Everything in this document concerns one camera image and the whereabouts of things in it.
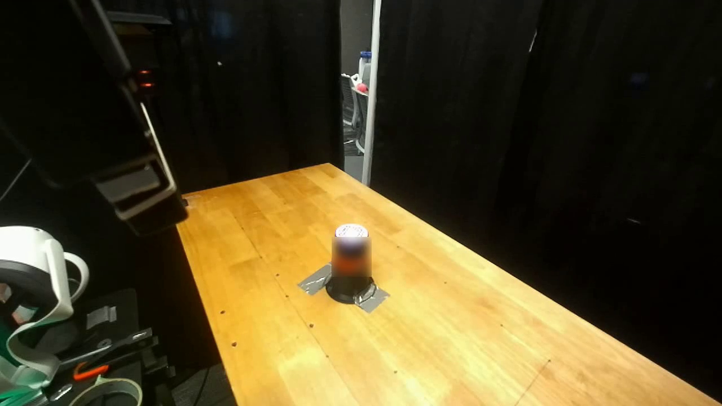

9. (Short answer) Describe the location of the large leaning striped panel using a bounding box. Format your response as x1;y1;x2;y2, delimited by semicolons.
0;0;189;238

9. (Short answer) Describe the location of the grey duct tape piece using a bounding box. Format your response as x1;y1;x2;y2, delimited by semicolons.
296;261;333;298
353;284;391;316

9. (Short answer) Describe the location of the orange clamp handle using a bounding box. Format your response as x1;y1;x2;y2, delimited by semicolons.
71;360;113;384

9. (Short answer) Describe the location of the dark red can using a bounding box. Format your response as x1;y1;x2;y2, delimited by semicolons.
328;221;375;302

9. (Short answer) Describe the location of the white bottle blue cap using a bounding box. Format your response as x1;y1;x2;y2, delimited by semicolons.
356;48;375;89

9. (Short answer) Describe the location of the black mounting plate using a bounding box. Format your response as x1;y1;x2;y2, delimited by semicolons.
42;289;178;406

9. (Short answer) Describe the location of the pale tape roll ring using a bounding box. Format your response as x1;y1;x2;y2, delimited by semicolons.
68;373;146;406

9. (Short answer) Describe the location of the black stand with red knob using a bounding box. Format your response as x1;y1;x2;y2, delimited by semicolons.
68;0;189;231

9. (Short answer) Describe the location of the white vertical pole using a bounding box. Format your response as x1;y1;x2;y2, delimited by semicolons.
359;0;383;186

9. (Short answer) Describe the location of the black curtain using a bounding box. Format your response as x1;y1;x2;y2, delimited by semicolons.
166;0;345;186
372;0;722;380

